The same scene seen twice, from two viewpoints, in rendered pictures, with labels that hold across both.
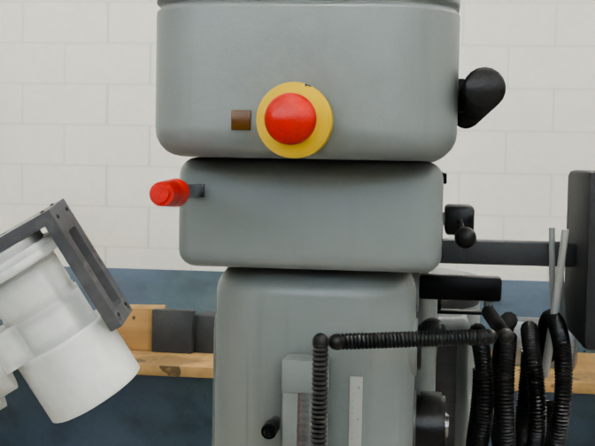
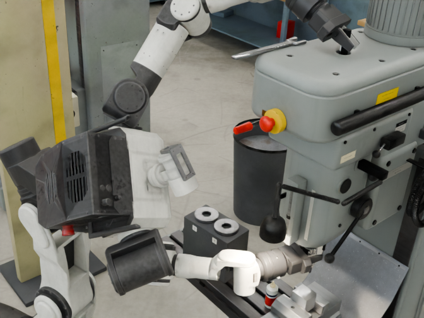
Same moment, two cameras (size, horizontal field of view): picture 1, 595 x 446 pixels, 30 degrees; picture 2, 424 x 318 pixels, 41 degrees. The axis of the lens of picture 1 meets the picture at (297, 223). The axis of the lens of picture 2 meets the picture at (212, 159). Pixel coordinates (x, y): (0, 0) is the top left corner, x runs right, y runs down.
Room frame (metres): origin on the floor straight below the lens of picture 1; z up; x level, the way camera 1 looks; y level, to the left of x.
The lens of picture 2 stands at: (-0.13, -0.71, 2.36)
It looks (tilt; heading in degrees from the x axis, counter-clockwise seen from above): 30 degrees down; 42
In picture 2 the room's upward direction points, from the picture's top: 3 degrees clockwise
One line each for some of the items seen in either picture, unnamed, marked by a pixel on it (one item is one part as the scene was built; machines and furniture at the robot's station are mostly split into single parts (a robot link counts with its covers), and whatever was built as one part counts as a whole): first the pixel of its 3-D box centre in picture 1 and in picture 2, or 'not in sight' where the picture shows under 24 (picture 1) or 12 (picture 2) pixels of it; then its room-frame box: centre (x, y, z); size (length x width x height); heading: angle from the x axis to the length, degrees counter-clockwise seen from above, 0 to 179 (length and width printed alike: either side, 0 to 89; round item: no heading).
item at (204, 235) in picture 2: not in sight; (214, 241); (1.13, 0.38, 1.03); 0.22 x 0.12 x 0.20; 90
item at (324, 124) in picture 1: (295, 120); (274, 120); (0.89, 0.00, 1.76); 0.06 x 0.02 x 0.06; 83
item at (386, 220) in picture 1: (325, 208); (341, 122); (1.16, -0.03, 1.68); 0.34 x 0.24 x 0.10; 173
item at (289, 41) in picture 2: not in sight; (269, 48); (0.98, 0.11, 1.89); 0.24 x 0.04 x 0.01; 175
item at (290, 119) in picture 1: (291, 119); (267, 123); (0.86, 0.01, 1.76); 0.04 x 0.03 x 0.04; 83
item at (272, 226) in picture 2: not in sight; (273, 226); (0.90, -0.02, 1.45); 0.07 x 0.07 x 0.06
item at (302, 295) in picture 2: not in sight; (303, 299); (1.11, -0.03, 1.05); 0.06 x 0.05 x 0.06; 85
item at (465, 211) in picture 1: (455, 225); (385, 144); (1.16, -0.17, 1.66); 0.12 x 0.04 x 0.04; 173
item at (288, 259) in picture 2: not in sight; (284, 261); (1.03, 0.01, 1.23); 0.13 x 0.12 x 0.10; 69
